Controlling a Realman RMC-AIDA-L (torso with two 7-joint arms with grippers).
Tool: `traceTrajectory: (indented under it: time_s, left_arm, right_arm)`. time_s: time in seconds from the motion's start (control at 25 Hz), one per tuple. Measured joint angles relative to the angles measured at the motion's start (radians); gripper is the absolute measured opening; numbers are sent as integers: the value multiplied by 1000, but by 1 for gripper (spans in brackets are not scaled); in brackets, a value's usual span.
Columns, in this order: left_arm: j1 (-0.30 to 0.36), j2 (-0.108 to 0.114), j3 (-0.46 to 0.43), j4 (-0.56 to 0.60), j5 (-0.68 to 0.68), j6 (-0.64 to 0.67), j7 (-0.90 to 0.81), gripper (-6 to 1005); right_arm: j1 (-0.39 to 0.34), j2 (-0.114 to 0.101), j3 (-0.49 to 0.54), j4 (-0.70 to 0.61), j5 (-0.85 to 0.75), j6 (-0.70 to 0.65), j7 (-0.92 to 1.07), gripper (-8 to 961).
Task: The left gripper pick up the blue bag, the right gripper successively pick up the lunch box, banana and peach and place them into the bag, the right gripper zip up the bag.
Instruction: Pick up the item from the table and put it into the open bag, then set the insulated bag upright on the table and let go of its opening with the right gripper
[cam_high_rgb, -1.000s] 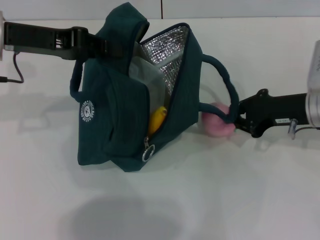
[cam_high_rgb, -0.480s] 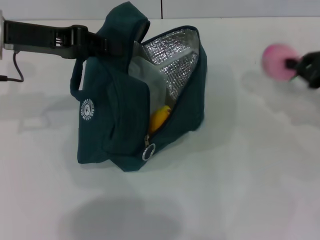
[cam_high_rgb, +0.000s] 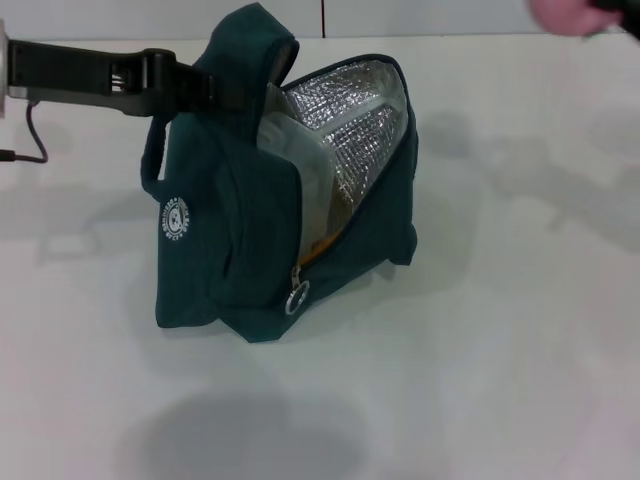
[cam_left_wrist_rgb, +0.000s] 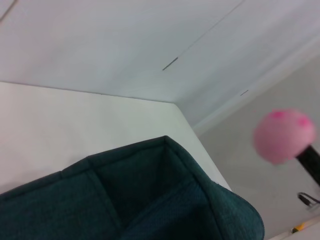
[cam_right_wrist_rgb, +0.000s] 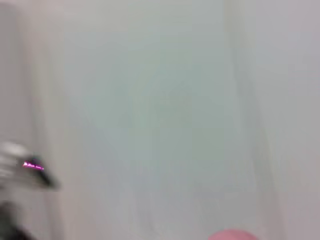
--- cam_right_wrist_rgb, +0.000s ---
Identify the pink toy peach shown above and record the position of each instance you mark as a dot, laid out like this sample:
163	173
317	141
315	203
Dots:
232	235

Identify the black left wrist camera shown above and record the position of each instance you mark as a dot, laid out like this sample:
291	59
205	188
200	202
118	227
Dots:
42	172

